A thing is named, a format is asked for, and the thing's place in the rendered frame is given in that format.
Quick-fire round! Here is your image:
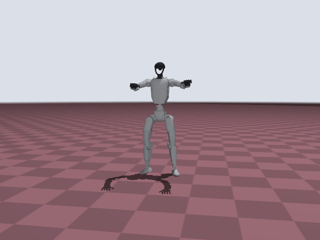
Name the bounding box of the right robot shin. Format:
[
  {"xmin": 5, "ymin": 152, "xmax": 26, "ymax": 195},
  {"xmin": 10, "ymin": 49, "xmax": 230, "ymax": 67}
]
[{"xmin": 143, "ymin": 145, "xmax": 153, "ymax": 170}]

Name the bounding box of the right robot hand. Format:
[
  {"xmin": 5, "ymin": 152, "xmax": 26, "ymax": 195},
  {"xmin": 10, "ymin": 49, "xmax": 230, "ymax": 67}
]
[{"xmin": 130, "ymin": 83, "xmax": 140, "ymax": 89}]

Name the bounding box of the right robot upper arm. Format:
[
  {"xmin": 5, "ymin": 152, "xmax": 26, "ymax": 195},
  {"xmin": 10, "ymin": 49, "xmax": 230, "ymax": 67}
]
[{"xmin": 134, "ymin": 79, "xmax": 151, "ymax": 91}]

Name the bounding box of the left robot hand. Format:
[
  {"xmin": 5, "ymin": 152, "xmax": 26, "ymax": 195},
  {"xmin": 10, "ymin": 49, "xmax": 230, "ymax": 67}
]
[{"xmin": 181, "ymin": 79, "xmax": 192, "ymax": 87}]

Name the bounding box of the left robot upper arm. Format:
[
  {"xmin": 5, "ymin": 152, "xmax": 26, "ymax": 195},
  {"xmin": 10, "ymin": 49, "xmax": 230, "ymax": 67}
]
[{"xmin": 168, "ymin": 78, "xmax": 185, "ymax": 89}]

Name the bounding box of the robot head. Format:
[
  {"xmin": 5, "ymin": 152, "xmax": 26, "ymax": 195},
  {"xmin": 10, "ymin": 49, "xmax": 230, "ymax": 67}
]
[{"xmin": 154, "ymin": 62, "xmax": 165, "ymax": 79}]

